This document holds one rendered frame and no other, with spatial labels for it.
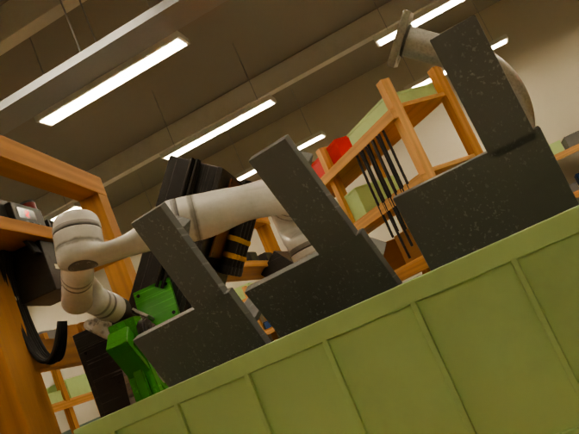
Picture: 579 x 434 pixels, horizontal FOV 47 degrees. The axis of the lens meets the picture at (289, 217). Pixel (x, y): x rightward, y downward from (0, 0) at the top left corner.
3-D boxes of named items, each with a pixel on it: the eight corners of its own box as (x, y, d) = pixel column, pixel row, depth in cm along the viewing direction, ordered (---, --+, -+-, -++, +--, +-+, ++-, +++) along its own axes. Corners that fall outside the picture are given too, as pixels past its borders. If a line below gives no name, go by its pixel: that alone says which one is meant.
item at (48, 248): (86, 289, 200) (69, 244, 202) (58, 288, 183) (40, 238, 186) (50, 306, 201) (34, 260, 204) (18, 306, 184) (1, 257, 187)
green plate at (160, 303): (200, 350, 188) (180, 284, 197) (188, 344, 181) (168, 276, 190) (163, 366, 189) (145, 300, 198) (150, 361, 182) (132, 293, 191)
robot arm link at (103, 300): (90, 286, 170) (90, 319, 166) (55, 268, 156) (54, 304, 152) (115, 281, 168) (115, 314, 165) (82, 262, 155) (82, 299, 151)
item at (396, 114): (540, 427, 385) (369, 68, 428) (366, 439, 589) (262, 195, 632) (603, 389, 408) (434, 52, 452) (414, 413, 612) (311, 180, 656)
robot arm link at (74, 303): (60, 318, 156) (59, 299, 144) (61, 282, 160) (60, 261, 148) (92, 317, 158) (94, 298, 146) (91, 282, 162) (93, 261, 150)
